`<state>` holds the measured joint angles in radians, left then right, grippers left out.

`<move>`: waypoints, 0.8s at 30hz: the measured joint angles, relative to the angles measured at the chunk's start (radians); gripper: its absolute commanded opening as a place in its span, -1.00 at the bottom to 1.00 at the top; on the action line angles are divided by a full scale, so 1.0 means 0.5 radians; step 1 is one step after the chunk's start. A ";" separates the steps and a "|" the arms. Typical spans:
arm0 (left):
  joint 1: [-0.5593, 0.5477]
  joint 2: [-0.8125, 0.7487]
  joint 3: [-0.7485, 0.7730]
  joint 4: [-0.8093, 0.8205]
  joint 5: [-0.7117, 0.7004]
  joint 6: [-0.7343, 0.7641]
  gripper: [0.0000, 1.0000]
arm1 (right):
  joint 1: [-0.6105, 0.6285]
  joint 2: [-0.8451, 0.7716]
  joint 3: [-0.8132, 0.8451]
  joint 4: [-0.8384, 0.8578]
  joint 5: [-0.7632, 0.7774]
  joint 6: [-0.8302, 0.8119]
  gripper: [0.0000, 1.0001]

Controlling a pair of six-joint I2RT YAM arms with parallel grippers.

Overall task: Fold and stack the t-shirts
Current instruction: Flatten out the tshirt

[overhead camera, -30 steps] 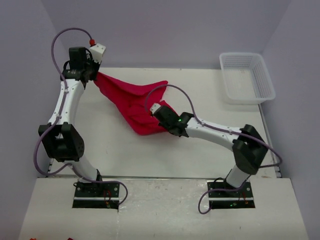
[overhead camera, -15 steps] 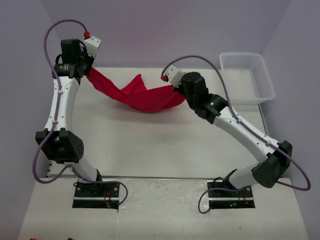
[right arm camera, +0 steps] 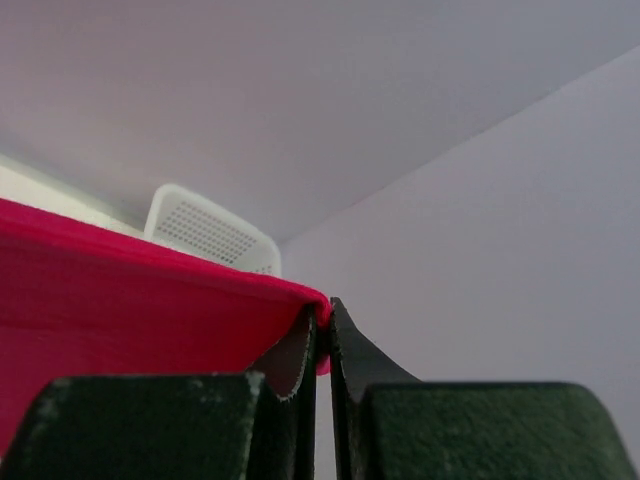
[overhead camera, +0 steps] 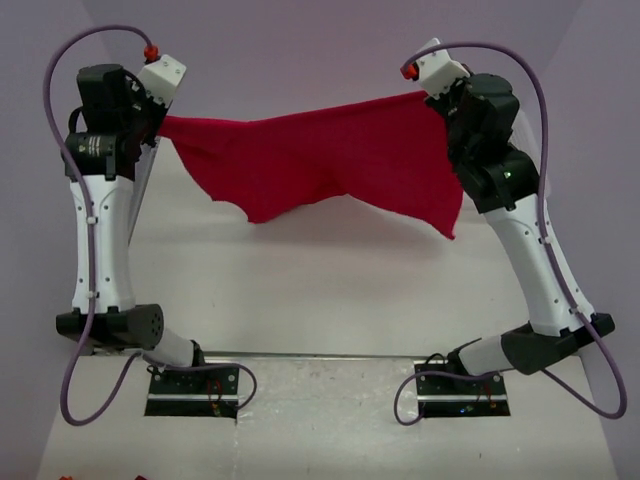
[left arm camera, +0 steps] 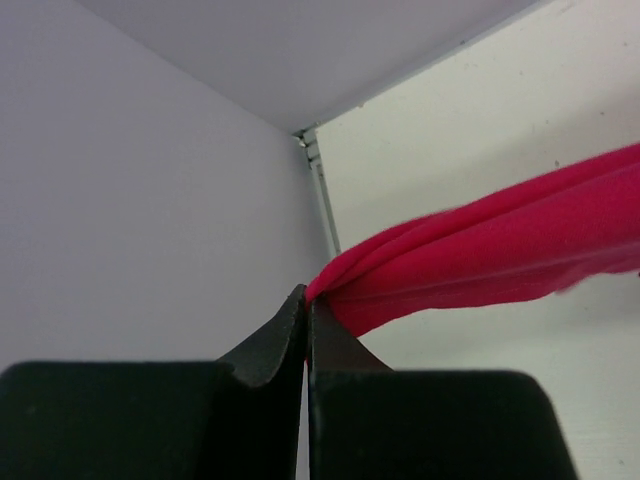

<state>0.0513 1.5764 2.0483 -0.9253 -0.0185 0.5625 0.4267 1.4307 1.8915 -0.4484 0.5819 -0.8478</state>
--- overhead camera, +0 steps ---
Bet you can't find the red t shirt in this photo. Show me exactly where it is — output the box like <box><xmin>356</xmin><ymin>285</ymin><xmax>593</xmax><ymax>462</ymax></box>
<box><xmin>160</xmin><ymin>92</ymin><xmax>463</xmax><ymax>239</ymax></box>

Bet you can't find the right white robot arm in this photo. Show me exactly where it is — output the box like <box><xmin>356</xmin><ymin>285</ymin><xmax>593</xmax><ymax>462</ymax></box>
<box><xmin>425</xmin><ymin>74</ymin><xmax>615</xmax><ymax>376</ymax></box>

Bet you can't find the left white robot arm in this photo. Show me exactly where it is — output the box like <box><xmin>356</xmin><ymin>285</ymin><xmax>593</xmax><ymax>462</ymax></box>
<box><xmin>56</xmin><ymin>55</ymin><xmax>204</xmax><ymax>368</ymax></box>

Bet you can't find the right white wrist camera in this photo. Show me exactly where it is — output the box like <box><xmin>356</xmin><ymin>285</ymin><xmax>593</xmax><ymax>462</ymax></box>
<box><xmin>401</xmin><ymin>49</ymin><xmax>470</xmax><ymax>99</ymax></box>

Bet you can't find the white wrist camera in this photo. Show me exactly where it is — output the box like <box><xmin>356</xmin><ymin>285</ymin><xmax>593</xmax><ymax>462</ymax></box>
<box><xmin>137</xmin><ymin>45</ymin><xmax>187</xmax><ymax>108</ymax></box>
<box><xmin>401</xmin><ymin>49</ymin><xmax>470</xmax><ymax>99</ymax></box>

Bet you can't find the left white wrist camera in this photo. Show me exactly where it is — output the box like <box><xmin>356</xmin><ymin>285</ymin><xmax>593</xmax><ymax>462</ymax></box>
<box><xmin>137</xmin><ymin>45</ymin><xmax>187</xmax><ymax>108</ymax></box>

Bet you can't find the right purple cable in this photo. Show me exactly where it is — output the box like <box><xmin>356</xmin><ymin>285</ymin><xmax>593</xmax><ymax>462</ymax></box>
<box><xmin>393</xmin><ymin>40</ymin><xmax>629</xmax><ymax>425</ymax></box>

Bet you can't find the purple cable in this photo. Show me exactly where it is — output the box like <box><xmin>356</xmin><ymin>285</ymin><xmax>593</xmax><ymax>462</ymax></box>
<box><xmin>41</xmin><ymin>26</ymin><xmax>257</xmax><ymax>425</ymax></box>
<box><xmin>393</xmin><ymin>40</ymin><xmax>629</xmax><ymax>425</ymax></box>

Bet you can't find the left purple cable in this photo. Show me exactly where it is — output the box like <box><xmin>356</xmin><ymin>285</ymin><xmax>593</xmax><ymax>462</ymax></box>
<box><xmin>41</xmin><ymin>26</ymin><xmax>257</xmax><ymax>425</ymax></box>

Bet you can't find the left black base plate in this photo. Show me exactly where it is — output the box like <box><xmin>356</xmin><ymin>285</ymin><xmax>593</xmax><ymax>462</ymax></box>
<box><xmin>144</xmin><ymin>366</ymin><xmax>239</xmax><ymax>419</ymax></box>

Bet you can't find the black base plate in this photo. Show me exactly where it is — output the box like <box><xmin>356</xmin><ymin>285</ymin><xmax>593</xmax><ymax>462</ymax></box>
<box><xmin>414</xmin><ymin>359</ymin><xmax>511</xmax><ymax>418</ymax></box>
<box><xmin>144</xmin><ymin>366</ymin><xmax>239</xmax><ymax>419</ymax></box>

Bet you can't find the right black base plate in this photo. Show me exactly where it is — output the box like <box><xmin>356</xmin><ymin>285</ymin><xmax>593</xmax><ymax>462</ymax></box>
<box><xmin>414</xmin><ymin>359</ymin><xmax>511</xmax><ymax>418</ymax></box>

